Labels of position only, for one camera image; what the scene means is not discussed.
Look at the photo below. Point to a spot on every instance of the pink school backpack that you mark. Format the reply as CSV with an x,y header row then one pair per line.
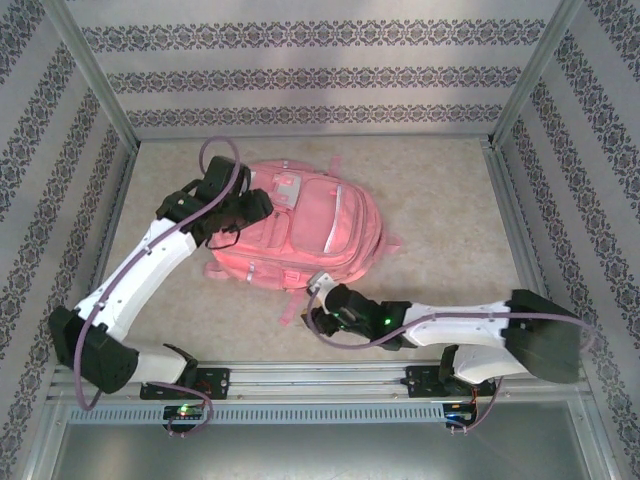
x,y
320,225

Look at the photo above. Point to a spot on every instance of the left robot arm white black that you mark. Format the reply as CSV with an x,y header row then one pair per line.
x,y
145,260

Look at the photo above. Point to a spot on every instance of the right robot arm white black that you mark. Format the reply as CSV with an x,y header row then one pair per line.
x,y
450,325

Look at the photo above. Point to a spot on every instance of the grey metal sheet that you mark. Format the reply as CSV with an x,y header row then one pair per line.
x,y
320,455

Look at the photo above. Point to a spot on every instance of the aluminium mounting rail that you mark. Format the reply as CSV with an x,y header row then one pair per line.
x,y
310,380

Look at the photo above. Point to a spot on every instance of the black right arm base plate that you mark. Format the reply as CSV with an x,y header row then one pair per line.
x,y
420,382

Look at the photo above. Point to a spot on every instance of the aluminium side rail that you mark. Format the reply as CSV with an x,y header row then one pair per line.
x,y
124,180
512,210

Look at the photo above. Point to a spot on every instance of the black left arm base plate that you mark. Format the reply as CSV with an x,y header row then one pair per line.
x,y
215,382

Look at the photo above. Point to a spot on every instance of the aluminium frame post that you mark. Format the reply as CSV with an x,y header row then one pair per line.
x,y
537,75
90,75

